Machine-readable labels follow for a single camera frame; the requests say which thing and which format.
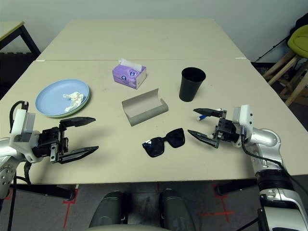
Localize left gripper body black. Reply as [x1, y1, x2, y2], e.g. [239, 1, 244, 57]
[32, 125, 70, 164]

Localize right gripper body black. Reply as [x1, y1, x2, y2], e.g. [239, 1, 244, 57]
[211, 110, 241, 147]

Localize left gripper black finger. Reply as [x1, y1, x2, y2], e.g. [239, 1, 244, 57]
[59, 116, 96, 128]
[57, 145, 99, 165]

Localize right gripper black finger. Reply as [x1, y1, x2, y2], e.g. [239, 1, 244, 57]
[187, 129, 220, 149]
[193, 108, 222, 118]

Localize blue plastic plate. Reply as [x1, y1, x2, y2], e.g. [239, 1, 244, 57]
[35, 79, 90, 117]

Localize black sunglasses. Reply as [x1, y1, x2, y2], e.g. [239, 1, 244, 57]
[141, 128, 186, 158]

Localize grey glasses case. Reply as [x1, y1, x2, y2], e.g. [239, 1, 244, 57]
[121, 88, 168, 127]

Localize white pen blue cap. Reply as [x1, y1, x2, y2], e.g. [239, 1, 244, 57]
[196, 107, 223, 121]

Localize green plastic plate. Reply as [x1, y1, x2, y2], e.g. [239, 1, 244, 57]
[48, 89, 91, 118]

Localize black plastic cup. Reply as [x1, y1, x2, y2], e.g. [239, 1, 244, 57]
[179, 67, 206, 103]

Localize dark grey left robot leg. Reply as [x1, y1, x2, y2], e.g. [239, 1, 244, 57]
[89, 191, 130, 228]

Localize dark grey robot leg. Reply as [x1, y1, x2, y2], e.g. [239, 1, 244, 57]
[160, 190, 200, 231]
[89, 191, 130, 228]

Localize purple tissue box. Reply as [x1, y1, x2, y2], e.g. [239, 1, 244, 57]
[112, 64, 147, 90]

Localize white tissue sheet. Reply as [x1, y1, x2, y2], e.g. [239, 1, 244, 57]
[117, 58, 142, 72]

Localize dark grey right robot leg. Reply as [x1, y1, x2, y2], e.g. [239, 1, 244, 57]
[160, 190, 200, 231]

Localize black foam floor mat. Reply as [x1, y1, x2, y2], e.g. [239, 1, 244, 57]
[0, 51, 39, 97]

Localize thin black pole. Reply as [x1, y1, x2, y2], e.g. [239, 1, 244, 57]
[255, 36, 293, 62]

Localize green seat wooden stool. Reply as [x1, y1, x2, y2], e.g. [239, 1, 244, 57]
[263, 25, 308, 106]

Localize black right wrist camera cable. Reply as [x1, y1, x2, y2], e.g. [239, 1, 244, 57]
[240, 126, 308, 200]

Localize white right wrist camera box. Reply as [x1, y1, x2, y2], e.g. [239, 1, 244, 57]
[232, 104, 254, 135]

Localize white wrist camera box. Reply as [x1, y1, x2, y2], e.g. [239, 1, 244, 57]
[10, 109, 37, 142]
[232, 104, 254, 135]

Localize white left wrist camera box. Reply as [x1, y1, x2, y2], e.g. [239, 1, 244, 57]
[10, 109, 37, 142]

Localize beige side table black frame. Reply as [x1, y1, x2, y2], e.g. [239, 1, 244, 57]
[0, 21, 41, 56]

